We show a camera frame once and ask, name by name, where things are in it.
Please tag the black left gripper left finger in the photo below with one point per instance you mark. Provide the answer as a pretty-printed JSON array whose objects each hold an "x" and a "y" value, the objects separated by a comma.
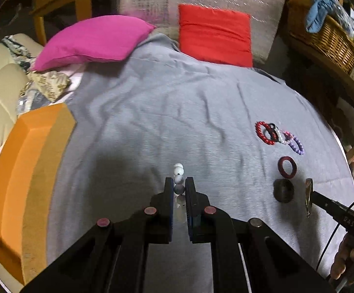
[{"x": 160, "y": 223}]

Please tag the gold metal bangle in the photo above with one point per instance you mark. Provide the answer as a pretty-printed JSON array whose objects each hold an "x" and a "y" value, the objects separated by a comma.
[{"x": 308, "y": 194}]

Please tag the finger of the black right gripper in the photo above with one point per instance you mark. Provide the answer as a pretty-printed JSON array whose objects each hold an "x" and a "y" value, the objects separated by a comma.
[{"x": 340, "y": 213}]

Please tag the cream leather armchair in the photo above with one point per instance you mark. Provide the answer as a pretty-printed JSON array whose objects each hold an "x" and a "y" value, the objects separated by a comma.
[{"x": 0, "y": 82}]

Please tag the floral patterned cloth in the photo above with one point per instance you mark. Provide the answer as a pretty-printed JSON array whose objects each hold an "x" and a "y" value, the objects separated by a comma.
[{"x": 51, "y": 84}]

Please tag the red pillow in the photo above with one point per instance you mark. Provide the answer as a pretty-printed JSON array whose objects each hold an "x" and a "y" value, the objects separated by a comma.
[{"x": 215, "y": 35}]

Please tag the person right hand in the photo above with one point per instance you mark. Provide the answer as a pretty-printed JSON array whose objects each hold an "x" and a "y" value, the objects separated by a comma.
[{"x": 344, "y": 260}]

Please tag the magenta pillow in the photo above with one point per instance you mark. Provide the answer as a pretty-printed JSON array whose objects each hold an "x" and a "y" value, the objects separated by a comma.
[{"x": 109, "y": 38}]

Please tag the wicker basket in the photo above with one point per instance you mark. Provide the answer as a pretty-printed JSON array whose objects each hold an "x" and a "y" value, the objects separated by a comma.
[{"x": 331, "y": 41}]

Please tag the dark brown woven bangle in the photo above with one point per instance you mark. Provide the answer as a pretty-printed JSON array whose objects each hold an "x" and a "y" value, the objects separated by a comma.
[{"x": 283, "y": 190}]

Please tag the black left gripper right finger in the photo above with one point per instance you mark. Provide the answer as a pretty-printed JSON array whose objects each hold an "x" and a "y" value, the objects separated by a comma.
[{"x": 195, "y": 205}]

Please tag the orange cardboard box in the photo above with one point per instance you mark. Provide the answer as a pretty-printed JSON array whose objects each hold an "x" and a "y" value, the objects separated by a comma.
[{"x": 29, "y": 162}]

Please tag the blue cloth in basket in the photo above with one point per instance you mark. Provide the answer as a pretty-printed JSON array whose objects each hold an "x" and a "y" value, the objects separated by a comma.
[{"x": 317, "y": 13}]

